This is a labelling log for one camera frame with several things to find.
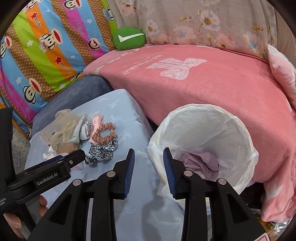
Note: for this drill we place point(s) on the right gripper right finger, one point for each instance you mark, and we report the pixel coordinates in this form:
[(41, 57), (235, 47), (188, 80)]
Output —
[(231, 218)]

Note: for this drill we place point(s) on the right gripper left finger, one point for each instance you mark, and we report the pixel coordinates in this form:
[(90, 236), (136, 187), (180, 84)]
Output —
[(67, 217)]

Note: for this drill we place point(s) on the leopard print scrunchie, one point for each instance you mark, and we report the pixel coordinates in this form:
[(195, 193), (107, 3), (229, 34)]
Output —
[(101, 153)]

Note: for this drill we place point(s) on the light grey sock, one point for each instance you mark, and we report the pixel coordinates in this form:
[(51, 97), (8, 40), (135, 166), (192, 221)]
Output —
[(76, 138)]

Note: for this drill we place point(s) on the white bag lined trash bin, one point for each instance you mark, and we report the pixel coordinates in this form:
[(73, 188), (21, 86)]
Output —
[(207, 128)]

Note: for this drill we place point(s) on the person's left hand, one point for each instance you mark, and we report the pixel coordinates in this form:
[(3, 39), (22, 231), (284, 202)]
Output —
[(16, 224)]

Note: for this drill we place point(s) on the white small sock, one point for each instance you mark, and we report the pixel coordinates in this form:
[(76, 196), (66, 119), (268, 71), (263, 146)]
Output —
[(50, 154)]

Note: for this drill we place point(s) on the purple crumpled cloth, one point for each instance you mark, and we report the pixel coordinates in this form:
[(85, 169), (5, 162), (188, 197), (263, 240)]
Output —
[(203, 163)]

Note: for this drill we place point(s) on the tan nylon stocking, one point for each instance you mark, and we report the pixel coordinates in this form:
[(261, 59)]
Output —
[(68, 148)]

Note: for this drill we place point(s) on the beige sheer mesh fabric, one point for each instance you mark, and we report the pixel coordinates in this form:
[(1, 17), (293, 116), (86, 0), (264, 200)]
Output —
[(61, 130)]

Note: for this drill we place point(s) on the brown dotted scrunchie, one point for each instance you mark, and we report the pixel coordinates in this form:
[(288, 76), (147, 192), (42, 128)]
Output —
[(104, 134)]

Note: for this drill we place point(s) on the silver hair clip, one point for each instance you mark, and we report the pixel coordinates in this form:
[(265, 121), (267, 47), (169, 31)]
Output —
[(86, 130)]

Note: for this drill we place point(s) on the dark blue velvet pillow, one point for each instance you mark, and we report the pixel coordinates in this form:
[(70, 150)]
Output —
[(83, 90)]

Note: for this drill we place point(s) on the colourful monkey print quilt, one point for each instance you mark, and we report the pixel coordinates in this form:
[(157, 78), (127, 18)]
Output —
[(45, 50)]

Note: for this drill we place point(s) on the pink white small pillow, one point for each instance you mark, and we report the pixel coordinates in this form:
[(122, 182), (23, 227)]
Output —
[(283, 71)]

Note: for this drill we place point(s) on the pink towel blanket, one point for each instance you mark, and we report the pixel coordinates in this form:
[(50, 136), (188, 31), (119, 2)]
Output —
[(162, 78)]

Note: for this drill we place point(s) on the green check mark cushion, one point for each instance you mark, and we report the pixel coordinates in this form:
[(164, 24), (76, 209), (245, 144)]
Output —
[(128, 38)]

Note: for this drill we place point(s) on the grey floral bed sheet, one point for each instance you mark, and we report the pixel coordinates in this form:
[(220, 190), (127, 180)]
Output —
[(238, 25)]

